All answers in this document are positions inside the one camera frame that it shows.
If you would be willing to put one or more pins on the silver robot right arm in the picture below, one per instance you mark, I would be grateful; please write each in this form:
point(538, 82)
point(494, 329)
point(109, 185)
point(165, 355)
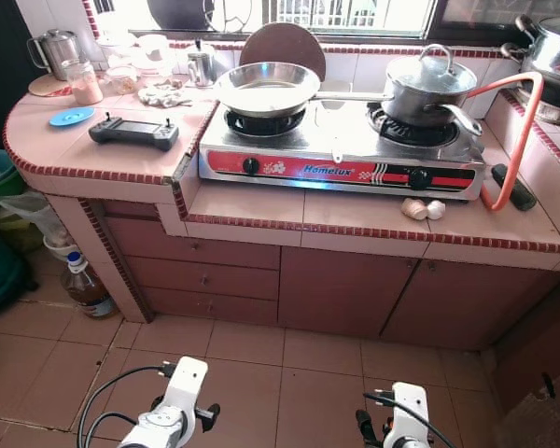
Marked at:
point(406, 440)

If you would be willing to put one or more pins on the brown kitchen cabinet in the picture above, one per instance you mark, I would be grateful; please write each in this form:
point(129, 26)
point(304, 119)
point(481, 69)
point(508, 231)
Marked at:
point(336, 289)

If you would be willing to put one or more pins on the kitchen window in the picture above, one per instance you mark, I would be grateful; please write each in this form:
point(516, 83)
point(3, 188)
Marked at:
point(355, 14)

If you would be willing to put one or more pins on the oil bottle blue cap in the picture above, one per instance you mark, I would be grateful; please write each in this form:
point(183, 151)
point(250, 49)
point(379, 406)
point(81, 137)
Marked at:
point(86, 291)

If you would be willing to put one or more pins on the garlic bulb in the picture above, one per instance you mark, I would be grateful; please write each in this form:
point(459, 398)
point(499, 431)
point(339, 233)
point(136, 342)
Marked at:
point(414, 209)
point(436, 210)

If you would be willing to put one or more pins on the clear plastic bag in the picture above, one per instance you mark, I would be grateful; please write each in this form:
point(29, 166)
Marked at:
point(33, 216)

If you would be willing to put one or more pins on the steel red gas stove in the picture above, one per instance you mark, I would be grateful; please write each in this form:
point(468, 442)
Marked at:
point(355, 149)

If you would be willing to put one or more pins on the green plastic basin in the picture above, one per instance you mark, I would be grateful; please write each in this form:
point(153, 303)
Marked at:
point(0, 182)

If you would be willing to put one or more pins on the white crumpled cloth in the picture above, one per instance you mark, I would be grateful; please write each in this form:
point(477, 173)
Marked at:
point(163, 95)

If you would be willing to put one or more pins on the blue round lid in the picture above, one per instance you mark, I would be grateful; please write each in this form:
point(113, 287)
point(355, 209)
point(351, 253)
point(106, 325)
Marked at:
point(72, 117)

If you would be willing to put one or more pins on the steel frying pan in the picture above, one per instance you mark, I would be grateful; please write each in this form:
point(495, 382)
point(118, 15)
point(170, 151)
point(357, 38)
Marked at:
point(266, 89)

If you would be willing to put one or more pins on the steel pot with lid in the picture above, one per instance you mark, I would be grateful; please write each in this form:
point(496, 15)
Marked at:
point(429, 93)

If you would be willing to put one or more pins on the small steel teapot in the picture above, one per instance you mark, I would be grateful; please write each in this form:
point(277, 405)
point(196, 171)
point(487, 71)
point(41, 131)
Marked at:
point(202, 67)

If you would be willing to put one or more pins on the glass jar pink contents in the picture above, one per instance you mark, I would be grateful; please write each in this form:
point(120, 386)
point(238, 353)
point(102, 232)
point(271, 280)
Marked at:
point(86, 86)

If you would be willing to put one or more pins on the round wooden trivet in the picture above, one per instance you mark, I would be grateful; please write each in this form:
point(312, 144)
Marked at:
point(45, 88)

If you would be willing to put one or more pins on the round brown cutting board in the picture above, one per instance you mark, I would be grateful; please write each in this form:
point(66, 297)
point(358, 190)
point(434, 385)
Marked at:
point(285, 45)

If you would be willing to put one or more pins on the steel jug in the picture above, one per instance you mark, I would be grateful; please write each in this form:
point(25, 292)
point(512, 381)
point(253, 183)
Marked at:
point(56, 51)

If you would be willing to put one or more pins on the large steel stockpot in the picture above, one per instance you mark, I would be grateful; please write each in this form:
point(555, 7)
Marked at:
point(555, 61)

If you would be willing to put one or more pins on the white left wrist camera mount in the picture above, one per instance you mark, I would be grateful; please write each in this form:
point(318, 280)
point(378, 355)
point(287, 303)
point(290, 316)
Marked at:
point(188, 375)

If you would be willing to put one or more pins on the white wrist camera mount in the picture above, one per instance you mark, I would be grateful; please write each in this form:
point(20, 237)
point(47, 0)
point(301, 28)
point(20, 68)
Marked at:
point(411, 401)
point(188, 375)

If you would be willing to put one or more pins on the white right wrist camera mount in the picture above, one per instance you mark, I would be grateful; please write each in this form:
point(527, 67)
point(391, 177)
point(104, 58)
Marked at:
point(411, 401)

